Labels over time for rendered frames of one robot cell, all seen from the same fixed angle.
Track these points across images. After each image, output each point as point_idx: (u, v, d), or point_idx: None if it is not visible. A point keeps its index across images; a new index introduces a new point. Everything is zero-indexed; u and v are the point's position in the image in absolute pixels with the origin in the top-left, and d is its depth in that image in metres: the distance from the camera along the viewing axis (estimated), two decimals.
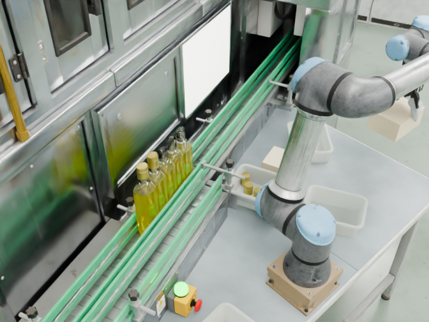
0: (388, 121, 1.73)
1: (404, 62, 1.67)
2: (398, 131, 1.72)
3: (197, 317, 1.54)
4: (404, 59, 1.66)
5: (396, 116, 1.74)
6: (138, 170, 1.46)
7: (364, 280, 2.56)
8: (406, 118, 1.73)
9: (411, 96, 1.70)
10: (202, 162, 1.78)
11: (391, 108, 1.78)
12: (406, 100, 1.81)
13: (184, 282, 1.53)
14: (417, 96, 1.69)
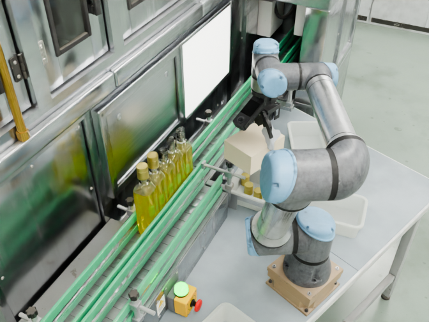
0: (240, 152, 1.57)
1: (251, 89, 1.51)
2: (251, 164, 1.57)
3: (197, 317, 1.54)
4: (251, 85, 1.50)
5: (250, 147, 1.58)
6: (138, 170, 1.46)
7: (364, 280, 2.56)
8: (260, 149, 1.57)
9: (263, 124, 1.55)
10: (202, 162, 1.78)
11: (248, 137, 1.62)
12: None
13: (184, 282, 1.53)
14: (268, 125, 1.54)
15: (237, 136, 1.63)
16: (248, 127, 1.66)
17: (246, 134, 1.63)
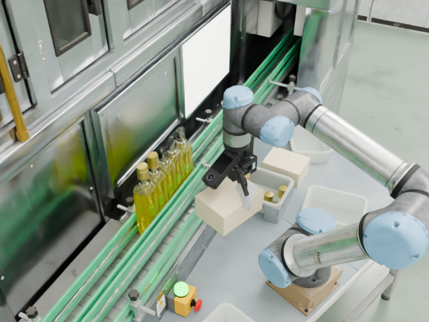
0: (212, 211, 1.39)
1: (223, 142, 1.32)
2: (225, 225, 1.38)
3: (197, 317, 1.54)
4: (222, 138, 1.32)
5: (223, 204, 1.39)
6: (138, 170, 1.46)
7: (364, 280, 2.56)
8: (234, 207, 1.39)
9: (237, 181, 1.36)
10: (202, 162, 1.78)
11: (221, 192, 1.43)
12: None
13: (184, 282, 1.53)
14: (243, 181, 1.35)
15: (210, 191, 1.44)
16: None
17: (219, 188, 1.45)
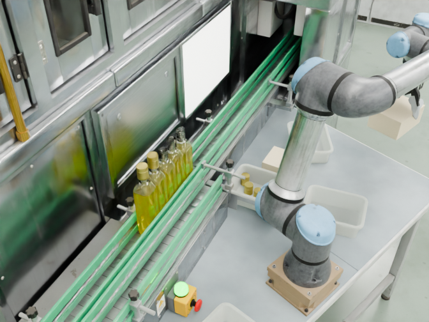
0: (389, 119, 1.72)
1: (405, 60, 1.66)
2: (399, 130, 1.72)
3: (197, 317, 1.54)
4: (405, 57, 1.65)
5: (397, 114, 1.73)
6: (138, 170, 1.46)
7: (364, 280, 2.56)
8: (406, 116, 1.72)
9: (412, 94, 1.70)
10: (202, 162, 1.78)
11: (392, 106, 1.77)
12: (406, 98, 1.81)
13: (184, 282, 1.53)
14: (417, 93, 1.69)
15: None
16: None
17: None
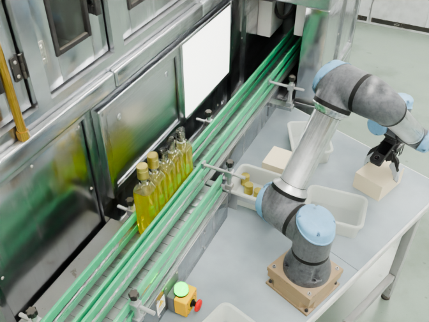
0: (371, 183, 1.92)
1: None
2: (381, 193, 1.91)
3: (197, 317, 1.54)
4: None
5: (379, 178, 1.92)
6: (138, 170, 1.46)
7: (364, 280, 2.56)
8: (387, 180, 1.92)
9: (392, 161, 1.89)
10: (202, 162, 1.78)
11: (374, 169, 1.96)
12: (388, 161, 2.00)
13: (184, 282, 1.53)
14: (397, 161, 1.88)
15: (365, 168, 1.97)
16: None
17: (372, 167, 1.98)
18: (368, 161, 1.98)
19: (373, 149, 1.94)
